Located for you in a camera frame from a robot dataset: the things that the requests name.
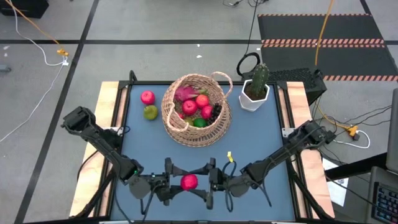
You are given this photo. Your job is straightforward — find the green lime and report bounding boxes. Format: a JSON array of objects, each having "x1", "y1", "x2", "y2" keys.
[{"x1": 193, "y1": 117, "x2": 208, "y2": 129}]

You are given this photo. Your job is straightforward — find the white angular plant pot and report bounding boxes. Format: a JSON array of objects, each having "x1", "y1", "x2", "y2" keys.
[{"x1": 238, "y1": 79, "x2": 271, "y2": 113}]

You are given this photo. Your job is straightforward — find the white paper sheet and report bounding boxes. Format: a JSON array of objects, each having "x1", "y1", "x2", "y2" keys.
[{"x1": 322, "y1": 157, "x2": 349, "y2": 208}]

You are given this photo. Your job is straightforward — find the small red apple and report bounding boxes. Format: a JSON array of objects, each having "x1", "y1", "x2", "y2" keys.
[{"x1": 140, "y1": 90, "x2": 156, "y2": 106}]

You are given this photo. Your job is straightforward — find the black striped-edge floor mat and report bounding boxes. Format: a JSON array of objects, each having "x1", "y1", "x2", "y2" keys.
[{"x1": 257, "y1": 12, "x2": 398, "y2": 82}]

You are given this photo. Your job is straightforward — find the pink dragon fruit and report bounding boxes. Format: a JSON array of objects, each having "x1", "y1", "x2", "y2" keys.
[{"x1": 174, "y1": 85, "x2": 210, "y2": 103}]

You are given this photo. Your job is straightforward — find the red round fruit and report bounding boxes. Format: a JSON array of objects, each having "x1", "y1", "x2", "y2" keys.
[{"x1": 200, "y1": 105, "x2": 214, "y2": 121}]

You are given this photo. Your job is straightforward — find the grey mounting plate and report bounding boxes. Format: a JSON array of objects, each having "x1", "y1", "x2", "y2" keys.
[{"x1": 281, "y1": 126, "x2": 296, "y2": 138}]

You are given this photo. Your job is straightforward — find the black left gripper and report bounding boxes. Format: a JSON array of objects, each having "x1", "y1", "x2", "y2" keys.
[{"x1": 149, "y1": 157, "x2": 195, "y2": 207}]

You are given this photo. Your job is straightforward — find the white floor cable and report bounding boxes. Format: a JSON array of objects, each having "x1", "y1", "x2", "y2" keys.
[
  {"x1": 0, "y1": 0, "x2": 70, "y2": 143},
  {"x1": 334, "y1": 129, "x2": 371, "y2": 149}
]

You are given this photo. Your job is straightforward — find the dark grapes with green leaf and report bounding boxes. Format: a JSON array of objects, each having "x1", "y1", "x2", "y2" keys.
[{"x1": 210, "y1": 103, "x2": 223, "y2": 125}]

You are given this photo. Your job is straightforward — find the black aluminium table frame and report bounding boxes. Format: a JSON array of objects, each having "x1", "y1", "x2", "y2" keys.
[{"x1": 102, "y1": 70, "x2": 312, "y2": 224}]

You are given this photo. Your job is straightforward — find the yellow cable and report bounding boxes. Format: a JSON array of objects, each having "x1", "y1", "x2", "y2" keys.
[{"x1": 314, "y1": 0, "x2": 335, "y2": 66}]

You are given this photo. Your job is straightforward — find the red pomegranate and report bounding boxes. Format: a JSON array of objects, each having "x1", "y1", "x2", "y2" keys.
[{"x1": 180, "y1": 174, "x2": 199, "y2": 192}]

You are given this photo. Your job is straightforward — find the orange floor cable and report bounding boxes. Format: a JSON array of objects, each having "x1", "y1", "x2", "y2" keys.
[{"x1": 12, "y1": 0, "x2": 70, "y2": 57}]

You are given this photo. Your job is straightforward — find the grey monitor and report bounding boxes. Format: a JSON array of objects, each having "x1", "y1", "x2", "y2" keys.
[{"x1": 385, "y1": 88, "x2": 398, "y2": 175}]

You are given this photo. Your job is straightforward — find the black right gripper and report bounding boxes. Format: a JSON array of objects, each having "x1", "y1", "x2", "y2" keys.
[{"x1": 193, "y1": 157, "x2": 231, "y2": 210}]

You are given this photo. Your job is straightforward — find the yellow power strip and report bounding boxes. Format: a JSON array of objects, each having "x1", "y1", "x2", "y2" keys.
[{"x1": 346, "y1": 124, "x2": 361, "y2": 141}]

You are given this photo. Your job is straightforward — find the orange-red peach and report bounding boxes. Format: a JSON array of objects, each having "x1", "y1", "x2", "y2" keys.
[{"x1": 195, "y1": 94, "x2": 210, "y2": 109}]

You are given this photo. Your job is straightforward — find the black looped cable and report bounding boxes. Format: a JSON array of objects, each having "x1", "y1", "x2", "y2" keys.
[{"x1": 236, "y1": 0, "x2": 262, "y2": 77}]

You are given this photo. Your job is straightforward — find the green pear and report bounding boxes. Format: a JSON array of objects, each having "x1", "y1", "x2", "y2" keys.
[{"x1": 142, "y1": 105, "x2": 159, "y2": 121}]

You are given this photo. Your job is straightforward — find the light wooden side board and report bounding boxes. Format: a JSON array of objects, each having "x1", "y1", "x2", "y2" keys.
[
  {"x1": 285, "y1": 81, "x2": 336, "y2": 218},
  {"x1": 70, "y1": 81, "x2": 128, "y2": 218}
]

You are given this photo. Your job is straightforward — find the black keyboard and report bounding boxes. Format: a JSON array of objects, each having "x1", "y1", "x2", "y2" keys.
[{"x1": 372, "y1": 182, "x2": 398, "y2": 224}]

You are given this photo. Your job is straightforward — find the dark red apple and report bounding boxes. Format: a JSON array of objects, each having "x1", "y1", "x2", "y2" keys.
[{"x1": 182, "y1": 99, "x2": 199, "y2": 116}]

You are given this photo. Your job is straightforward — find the black beam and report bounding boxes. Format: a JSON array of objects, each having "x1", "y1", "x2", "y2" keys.
[{"x1": 325, "y1": 152, "x2": 388, "y2": 182}]

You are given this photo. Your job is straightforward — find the green cactus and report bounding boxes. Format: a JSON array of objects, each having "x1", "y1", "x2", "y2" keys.
[{"x1": 250, "y1": 63, "x2": 271, "y2": 98}]

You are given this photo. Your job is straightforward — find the black box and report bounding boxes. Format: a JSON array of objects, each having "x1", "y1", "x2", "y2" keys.
[{"x1": 0, "y1": 0, "x2": 50, "y2": 19}]

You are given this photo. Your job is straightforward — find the woven basket with rope handles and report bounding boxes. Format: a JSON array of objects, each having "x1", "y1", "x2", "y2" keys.
[{"x1": 160, "y1": 71, "x2": 234, "y2": 148}]

